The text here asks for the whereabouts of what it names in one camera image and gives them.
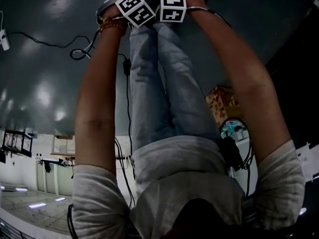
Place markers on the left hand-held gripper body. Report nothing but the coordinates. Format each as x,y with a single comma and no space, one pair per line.
135,9

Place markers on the person's grey shirt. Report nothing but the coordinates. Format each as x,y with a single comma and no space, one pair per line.
179,183

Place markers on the ceiling light strip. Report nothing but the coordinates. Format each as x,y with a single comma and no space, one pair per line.
37,205
60,199
21,189

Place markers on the person's left hand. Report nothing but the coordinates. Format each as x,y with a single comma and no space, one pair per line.
112,12

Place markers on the white power strip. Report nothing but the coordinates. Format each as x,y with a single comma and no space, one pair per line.
4,40

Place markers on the white paper sheet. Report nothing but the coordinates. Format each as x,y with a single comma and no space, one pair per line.
307,159

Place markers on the person's right forearm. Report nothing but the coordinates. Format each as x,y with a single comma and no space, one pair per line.
246,78

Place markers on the person's blue jeans legs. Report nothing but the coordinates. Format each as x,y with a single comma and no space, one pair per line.
159,88

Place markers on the black metal rack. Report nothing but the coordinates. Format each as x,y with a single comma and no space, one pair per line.
17,143

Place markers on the person's left forearm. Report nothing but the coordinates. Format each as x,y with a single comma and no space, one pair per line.
97,103

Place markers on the colourful printed cardboard box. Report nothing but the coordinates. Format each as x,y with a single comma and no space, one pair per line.
220,106

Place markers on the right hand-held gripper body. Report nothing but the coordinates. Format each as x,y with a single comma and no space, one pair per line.
172,6

